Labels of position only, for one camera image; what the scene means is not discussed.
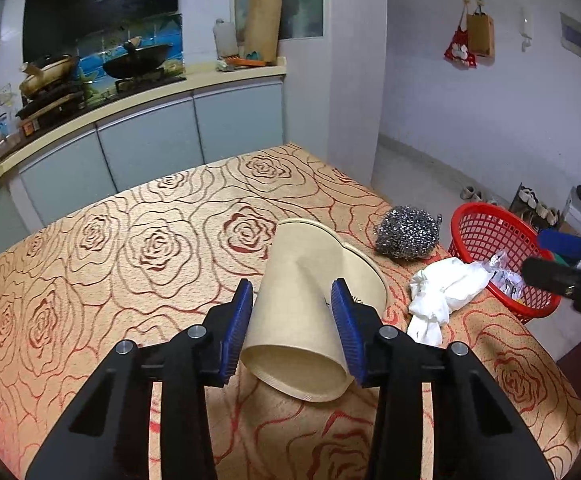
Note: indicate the steel wool scourer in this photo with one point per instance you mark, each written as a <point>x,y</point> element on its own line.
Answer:
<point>408,232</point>

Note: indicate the clear plastic bottle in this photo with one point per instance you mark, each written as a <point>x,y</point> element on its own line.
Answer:
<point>225,39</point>

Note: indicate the red cloth bag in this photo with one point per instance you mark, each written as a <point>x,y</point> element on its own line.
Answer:
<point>459,52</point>

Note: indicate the clear plastic bag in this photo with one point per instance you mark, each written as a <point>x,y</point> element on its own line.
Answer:
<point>502,275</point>

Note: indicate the rose patterned tablecloth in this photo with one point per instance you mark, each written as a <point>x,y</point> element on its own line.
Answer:
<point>120,270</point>

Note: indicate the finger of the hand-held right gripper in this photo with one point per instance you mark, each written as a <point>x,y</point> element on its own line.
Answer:
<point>552,276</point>
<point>565,245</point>

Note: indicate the black wok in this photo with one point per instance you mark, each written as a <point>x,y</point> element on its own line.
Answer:
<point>138,60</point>

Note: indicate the white crumpled tissue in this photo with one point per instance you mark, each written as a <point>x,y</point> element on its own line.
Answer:
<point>445,290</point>

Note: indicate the beige shoe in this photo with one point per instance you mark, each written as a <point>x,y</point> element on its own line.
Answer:
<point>479,196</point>
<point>467,193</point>

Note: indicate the blue backsplash picture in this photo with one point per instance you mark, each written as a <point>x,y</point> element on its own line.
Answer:
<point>168,35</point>

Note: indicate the kitchen counter cabinets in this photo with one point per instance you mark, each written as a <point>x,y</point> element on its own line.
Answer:
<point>150,140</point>

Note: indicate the black gas stove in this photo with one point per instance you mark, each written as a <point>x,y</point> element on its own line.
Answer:
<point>70,100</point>

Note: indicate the red plastic basket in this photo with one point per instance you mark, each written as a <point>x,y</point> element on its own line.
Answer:
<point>480,230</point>

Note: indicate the golden frying pan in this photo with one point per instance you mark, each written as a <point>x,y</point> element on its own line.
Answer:
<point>48,75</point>

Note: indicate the black shoe rack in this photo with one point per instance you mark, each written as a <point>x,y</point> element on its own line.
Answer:
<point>532,205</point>

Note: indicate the brown paper bag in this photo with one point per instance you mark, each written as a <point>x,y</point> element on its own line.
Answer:
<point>480,35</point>

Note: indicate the beige paper cup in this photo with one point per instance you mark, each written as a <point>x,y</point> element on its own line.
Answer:
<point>295,310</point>

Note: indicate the black range hood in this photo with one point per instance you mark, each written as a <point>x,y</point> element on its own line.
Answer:
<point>100,5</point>

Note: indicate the orange kitchen tool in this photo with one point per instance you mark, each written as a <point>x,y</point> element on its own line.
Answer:
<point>243,64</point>

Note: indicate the wooden cutting board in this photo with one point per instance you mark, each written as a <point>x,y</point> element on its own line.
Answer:
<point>264,22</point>

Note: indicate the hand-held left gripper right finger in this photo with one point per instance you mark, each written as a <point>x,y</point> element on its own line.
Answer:
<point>348,332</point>

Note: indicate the white shoe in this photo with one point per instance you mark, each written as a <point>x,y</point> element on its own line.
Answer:
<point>491,200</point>

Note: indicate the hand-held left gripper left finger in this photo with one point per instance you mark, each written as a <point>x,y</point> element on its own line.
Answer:
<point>235,332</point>

